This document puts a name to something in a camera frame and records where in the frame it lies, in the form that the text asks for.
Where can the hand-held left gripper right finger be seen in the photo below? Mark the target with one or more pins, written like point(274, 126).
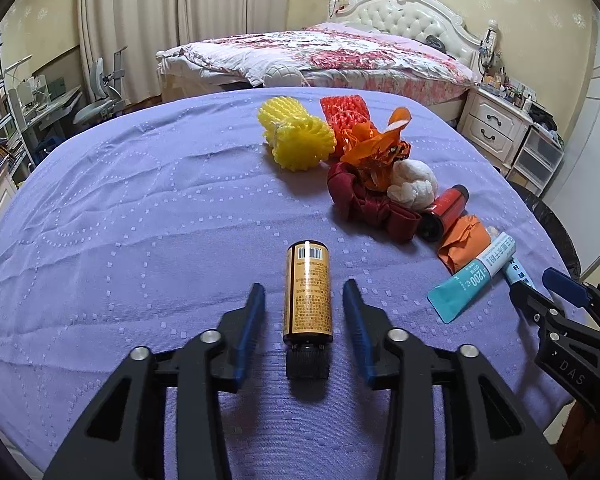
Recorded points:
point(357, 330)

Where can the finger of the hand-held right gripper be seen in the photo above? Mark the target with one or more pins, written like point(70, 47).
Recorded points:
point(527, 302)
point(562, 282)

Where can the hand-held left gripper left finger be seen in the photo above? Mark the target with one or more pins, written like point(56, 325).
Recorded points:
point(250, 330)

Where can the white and blue tube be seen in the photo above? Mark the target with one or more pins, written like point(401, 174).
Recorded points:
point(515, 271)

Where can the trash bin with black bag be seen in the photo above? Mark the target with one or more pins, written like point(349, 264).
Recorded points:
point(555, 230)

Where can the teal tube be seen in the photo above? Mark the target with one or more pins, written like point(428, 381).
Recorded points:
point(472, 277)

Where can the amber bottle with gold label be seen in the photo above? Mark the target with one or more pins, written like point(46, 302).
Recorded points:
point(307, 295)

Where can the orange paper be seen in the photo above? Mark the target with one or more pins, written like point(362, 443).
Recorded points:
point(462, 245)

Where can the red bottle with black cap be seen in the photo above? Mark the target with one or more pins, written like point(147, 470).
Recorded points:
point(447, 205)

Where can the dark red scrunchie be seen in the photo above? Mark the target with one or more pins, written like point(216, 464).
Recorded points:
point(360, 200)

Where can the white tissue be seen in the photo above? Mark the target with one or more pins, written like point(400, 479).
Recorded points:
point(412, 182)

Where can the orange plastic wrapper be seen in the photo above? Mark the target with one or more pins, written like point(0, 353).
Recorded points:
point(375, 145)

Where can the yellow foam fruit net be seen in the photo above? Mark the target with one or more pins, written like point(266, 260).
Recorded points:
point(295, 135)

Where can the red foam fruit net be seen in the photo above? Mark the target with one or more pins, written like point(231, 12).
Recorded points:
point(345, 110)

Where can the person's right forearm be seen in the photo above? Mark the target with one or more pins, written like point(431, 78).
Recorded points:
point(585, 440)

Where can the clear plastic drawer unit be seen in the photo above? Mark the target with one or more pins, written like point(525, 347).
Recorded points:
point(537, 155)

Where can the purple tablecloth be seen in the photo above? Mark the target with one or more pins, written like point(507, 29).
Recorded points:
point(130, 235)

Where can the black cloth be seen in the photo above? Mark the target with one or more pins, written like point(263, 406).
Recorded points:
point(545, 120)

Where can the white nightstand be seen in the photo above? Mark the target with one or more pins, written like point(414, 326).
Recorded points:
point(490, 125)

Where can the cluster of small bottles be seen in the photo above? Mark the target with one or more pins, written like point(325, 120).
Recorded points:
point(510, 92)

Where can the white ball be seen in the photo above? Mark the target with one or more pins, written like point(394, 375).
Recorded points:
point(282, 76)

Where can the gray desk chair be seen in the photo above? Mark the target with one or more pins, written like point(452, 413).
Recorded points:
point(97, 107)

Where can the small black pouch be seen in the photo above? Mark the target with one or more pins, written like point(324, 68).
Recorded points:
point(436, 41)

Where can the floral quilt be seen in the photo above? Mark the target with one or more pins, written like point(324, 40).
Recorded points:
point(355, 55)

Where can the gray metal stand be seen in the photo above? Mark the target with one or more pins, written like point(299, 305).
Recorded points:
point(117, 67)

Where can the gray desk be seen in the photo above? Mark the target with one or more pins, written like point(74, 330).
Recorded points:
point(45, 110)

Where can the white tufted bed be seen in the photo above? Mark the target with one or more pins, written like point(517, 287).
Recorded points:
point(410, 20)

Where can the beige curtains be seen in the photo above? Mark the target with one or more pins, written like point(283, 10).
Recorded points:
point(130, 35)

